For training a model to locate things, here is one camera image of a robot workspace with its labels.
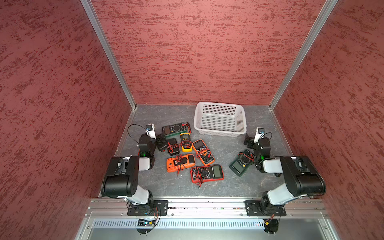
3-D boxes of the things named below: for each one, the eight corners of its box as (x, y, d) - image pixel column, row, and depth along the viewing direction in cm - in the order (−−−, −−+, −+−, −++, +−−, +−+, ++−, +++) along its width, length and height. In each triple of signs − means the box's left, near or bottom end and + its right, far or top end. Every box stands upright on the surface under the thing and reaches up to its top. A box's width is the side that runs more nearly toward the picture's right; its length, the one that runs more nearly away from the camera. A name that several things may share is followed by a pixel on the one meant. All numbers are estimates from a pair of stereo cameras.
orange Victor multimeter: (204, 167, 89) (204, 165, 86) (190, 146, 99) (190, 143, 96) (215, 161, 92) (215, 158, 89) (200, 141, 101) (200, 138, 98)
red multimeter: (191, 183, 83) (191, 182, 80) (190, 169, 89) (190, 167, 86) (224, 179, 85) (225, 177, 82) (220, 165, 90) (221, 163, 87)
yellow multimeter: (179, 152, 94) (178, 150, 92) (180, 135, 102) (180, 133, 101) (192, 152, 94) (192, 150, 92) (192, 135, 103) (192, 133, 101)
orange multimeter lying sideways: (168, 174, 87) (166, 170, 83) (167, 162, 92) (165, 158, 88) (196, 167, 89) (196, 164, 85) (193, 156, 94) (193, 152, 90)
